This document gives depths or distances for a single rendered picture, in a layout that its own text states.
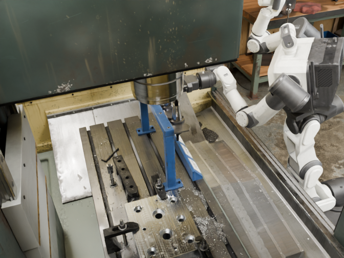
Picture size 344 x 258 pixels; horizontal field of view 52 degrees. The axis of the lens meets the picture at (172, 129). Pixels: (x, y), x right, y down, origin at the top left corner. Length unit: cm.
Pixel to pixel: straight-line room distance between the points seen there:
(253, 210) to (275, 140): 169
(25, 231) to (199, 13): 71
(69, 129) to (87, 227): 63
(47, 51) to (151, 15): 25
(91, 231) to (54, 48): 119
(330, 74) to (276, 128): 194
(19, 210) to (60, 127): 130
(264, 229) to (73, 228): 93
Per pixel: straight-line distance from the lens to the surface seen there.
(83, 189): 202
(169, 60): 91
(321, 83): 166
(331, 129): 365
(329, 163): 326
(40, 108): 223
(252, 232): 168
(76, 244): 183
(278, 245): 168
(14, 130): 120
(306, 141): 195
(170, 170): 152
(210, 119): 241
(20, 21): 82
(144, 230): 135
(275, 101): 155
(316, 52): 168
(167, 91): 100
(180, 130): 139
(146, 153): 178
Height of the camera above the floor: 206
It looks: 37 degrees down
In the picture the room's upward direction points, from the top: 3 degrees counter-clockwise
